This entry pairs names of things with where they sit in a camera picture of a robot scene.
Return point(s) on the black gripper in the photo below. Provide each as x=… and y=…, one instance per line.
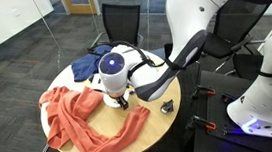
x=116, y=94

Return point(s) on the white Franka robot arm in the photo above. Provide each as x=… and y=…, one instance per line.
x=197, y=13

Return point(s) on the purple marker pen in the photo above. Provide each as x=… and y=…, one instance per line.
x=132, y=92

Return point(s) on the black binder clip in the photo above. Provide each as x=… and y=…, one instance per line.
x=167, y=107

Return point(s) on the orange cloth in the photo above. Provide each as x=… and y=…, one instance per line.
x=80, y=118

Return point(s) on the dark blue cloth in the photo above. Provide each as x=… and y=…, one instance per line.
x=86, y=65

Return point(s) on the black office chair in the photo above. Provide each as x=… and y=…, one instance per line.
x=120, y=20
x=235, y=26

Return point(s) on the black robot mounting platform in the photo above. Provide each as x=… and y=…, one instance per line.
x=226, y=141

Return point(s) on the wooden door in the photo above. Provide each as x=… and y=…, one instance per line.
x=80, y=1

